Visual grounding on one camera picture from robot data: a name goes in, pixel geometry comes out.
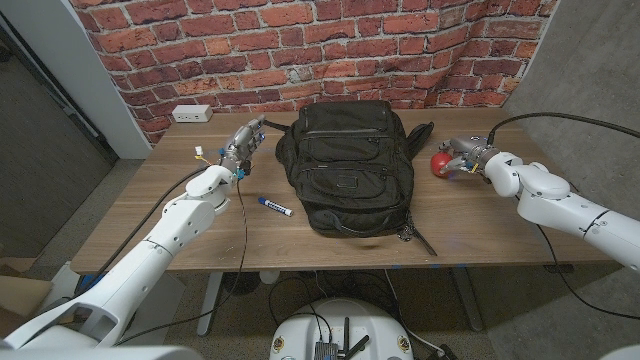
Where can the black backpack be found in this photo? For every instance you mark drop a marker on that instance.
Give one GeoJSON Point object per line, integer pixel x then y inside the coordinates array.
{"type": "Point", "coordinates": [350, 170]}

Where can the white power outlet box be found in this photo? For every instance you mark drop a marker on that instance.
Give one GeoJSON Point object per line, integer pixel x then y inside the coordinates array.
{"type": "Point", "coordinates": [192, 113]}

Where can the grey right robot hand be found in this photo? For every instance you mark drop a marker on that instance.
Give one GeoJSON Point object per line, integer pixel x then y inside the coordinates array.
{"type": "Point", "coordinates": [465, 150]}

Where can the red brick print backdrop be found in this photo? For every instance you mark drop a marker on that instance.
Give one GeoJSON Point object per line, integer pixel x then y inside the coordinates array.
{"type": "Point", "coordinates": [300, 40]}

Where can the dark table leg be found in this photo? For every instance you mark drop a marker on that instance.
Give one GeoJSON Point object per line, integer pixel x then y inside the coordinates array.
{"type": "Point", "coordinates": [467, 300]}

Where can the red ball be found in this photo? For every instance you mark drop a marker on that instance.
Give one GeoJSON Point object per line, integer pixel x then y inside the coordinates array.
{"type": "Point", "coordinates": [440, 162]}

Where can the brown cardboard box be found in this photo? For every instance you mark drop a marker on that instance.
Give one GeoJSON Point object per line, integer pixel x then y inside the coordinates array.
{"type": "Point", "coordinates": [20, 295]}

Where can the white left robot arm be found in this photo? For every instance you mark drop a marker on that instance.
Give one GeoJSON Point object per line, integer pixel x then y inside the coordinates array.
{"type": "Point", "coordinates": [145, 265]}

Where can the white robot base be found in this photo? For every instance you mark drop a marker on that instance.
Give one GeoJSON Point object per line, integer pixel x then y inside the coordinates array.
{"type": "Point", "coordinates": [345, 320]}

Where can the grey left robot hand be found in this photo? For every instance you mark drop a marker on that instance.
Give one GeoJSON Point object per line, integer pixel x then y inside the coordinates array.
{"type": "Point", "coordinates": [244, 142]}

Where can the blue and white marker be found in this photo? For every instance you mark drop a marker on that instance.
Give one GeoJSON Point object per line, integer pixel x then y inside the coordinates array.
{"type": "Point", "coordinates": [275, 206]}

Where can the white table leg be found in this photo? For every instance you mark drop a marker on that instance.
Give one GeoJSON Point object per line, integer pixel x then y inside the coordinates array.
{"type": "Point", "coordinates": [209, 310]}

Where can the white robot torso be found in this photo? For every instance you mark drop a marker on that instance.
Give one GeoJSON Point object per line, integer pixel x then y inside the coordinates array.
{"type": "Point", "coordinates": [100, 354]}

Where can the blue and white floor device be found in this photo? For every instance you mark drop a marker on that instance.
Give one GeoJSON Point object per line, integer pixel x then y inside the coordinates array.
{"type": "Point", "coordinates": [90, 282]}

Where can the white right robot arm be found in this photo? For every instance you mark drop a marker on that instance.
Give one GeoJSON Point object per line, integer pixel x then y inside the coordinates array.
{"type": "Point", "coordinates": [555, 205]}

